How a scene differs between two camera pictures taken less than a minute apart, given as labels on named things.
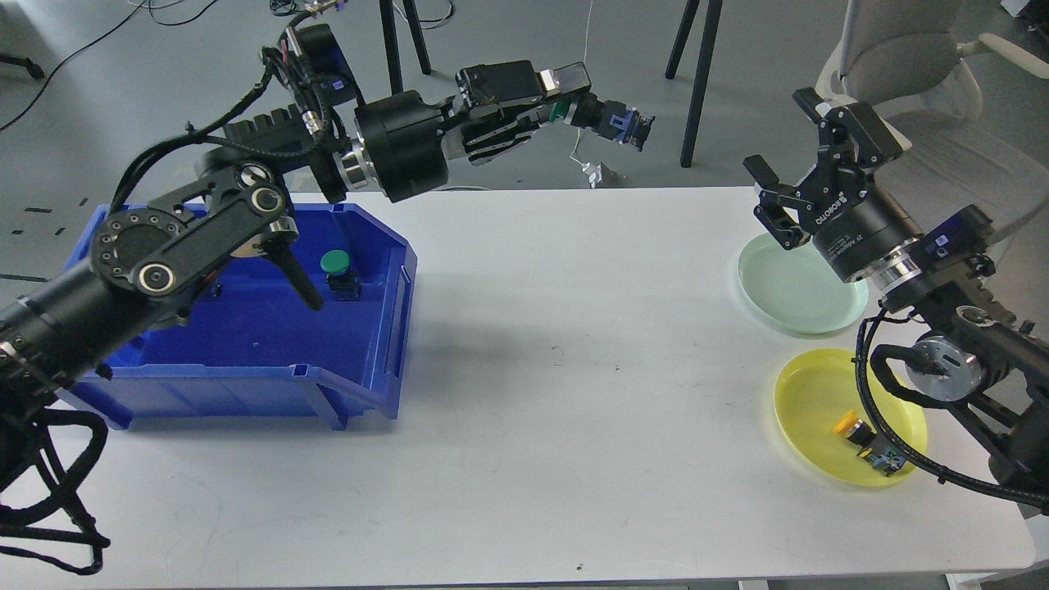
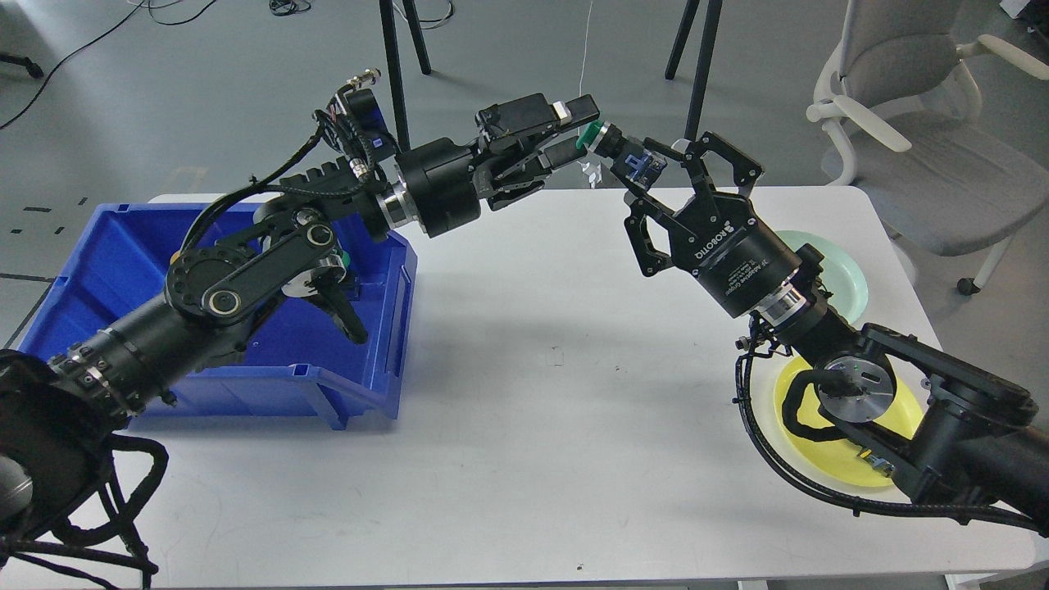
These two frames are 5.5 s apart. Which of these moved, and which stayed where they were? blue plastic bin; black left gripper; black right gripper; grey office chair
Moved: black right gripper; black left gripper
Stayed: grey office chair; blue plastic bin
